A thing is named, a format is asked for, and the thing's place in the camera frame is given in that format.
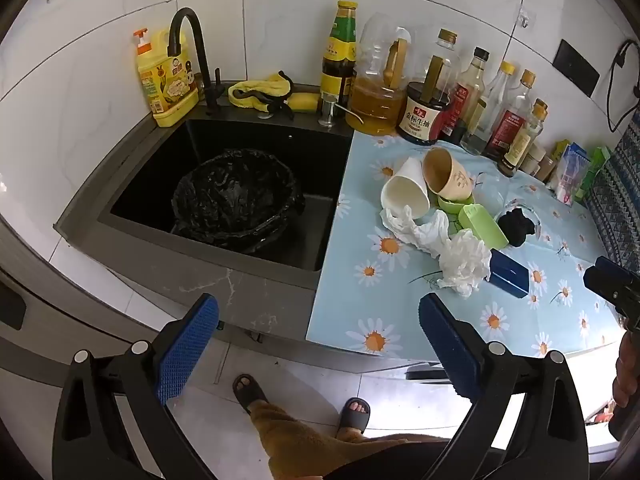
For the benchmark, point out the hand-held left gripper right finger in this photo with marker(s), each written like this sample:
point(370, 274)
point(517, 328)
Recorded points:
point(445, 340)

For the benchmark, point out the small tan jar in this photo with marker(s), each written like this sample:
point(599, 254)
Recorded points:
point(546, 167)

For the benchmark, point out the small white lid jar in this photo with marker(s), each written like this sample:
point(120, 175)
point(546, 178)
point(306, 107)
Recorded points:
point(534, 155)

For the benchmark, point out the black cap pale liquid bottle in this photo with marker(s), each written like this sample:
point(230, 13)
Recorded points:
point(475, 105)

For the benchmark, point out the white paper cup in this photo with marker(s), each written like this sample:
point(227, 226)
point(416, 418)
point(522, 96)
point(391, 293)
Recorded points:
point(402, 195)

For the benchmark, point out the yellow dish soap bottle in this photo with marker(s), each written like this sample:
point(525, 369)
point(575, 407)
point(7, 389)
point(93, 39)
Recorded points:
point(165, 85)

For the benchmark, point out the blue daisy table cover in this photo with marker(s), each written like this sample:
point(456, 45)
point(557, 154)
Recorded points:
point(360, 240)

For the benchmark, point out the blue box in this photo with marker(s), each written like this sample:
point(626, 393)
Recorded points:
point(507, 272)

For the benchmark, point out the long white tissue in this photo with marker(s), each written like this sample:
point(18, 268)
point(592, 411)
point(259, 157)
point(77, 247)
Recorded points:
point(417, 232)

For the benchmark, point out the blue patterned cloth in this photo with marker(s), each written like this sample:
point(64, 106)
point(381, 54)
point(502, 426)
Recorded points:
point(617, 200)

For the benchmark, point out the white and blue packet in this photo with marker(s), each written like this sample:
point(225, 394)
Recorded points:
point(570, 175)

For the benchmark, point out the yellow green packet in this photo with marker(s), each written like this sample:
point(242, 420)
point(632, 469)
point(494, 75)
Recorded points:
point(559, 152)

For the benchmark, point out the black wall outlet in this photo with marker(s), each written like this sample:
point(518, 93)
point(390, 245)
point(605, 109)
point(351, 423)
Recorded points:
point(575, 67)

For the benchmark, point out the bin with black bag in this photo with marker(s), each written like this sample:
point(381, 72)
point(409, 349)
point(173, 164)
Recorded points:
point(235, 195)

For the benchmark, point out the clear cooking oil jug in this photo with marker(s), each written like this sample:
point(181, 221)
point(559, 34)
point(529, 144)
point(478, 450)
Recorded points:
point(377, 105)

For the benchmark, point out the yellow sponge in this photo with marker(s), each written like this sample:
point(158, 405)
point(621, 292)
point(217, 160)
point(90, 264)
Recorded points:
point(304, 102)

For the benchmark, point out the clear plastic wrapper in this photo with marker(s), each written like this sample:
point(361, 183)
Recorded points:
point(495, 190)

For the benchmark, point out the metal soap dispenser pump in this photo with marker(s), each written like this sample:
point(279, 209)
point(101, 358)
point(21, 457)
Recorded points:
point(330, 110)

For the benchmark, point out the tan paper cup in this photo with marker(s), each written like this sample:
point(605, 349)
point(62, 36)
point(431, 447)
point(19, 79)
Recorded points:
point(445, 170)

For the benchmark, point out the gold cap pale label bottle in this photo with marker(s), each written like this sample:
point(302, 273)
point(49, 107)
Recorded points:
point(520, 142)

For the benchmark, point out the person's foot in sandal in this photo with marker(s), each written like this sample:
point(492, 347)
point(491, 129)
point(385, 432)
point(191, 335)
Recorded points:
point(249, 392)
point(354, 417)

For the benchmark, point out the gold cap red label bottle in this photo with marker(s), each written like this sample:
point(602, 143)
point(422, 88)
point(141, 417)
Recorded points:
point(505, 127)

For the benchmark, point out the person's right hand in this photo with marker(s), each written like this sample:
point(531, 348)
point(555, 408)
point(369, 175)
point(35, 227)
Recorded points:
point(627, 370)

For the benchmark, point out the dark sauce bottle yellow label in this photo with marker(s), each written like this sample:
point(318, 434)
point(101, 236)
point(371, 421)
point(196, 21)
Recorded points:
point(339, 60)

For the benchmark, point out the black curved faucet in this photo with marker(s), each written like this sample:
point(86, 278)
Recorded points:
point(197, 45)

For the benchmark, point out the yellow cap clear bottle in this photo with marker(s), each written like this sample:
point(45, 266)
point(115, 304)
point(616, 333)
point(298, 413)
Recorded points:
point(502, 85)

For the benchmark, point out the person's dark clothing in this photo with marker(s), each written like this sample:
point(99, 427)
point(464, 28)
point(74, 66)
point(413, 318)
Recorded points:
point(390, 462)

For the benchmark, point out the person's left foot in sandal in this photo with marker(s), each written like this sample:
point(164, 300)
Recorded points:
point(249, 392)

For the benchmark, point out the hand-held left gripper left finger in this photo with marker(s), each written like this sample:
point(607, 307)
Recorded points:
point(192, 340)

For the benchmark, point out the white tissue ball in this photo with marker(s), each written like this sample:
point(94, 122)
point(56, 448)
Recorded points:
point(465, 260)

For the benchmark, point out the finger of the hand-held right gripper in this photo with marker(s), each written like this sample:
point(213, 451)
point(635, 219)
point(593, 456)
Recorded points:
point(612, 266)
point(602, 287)

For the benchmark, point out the person's right foot in sandal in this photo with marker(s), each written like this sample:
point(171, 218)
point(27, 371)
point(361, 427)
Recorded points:
point(354, 417)

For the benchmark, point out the person's tan trouser leg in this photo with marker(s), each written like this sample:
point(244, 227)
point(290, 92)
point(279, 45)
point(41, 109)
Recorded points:
point(295, 445)

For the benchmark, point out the black kitchen sink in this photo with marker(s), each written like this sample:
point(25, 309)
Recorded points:
point(310, 220)

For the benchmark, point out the dark soy sauce jug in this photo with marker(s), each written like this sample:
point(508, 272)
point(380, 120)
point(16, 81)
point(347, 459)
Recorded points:
point(420, 120)

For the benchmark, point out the black cloth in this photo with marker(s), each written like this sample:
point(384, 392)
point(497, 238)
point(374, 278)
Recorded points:
point(515, 227)

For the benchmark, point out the yellow cleaning cloth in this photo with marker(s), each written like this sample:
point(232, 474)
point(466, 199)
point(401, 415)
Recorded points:
point(260, 87)

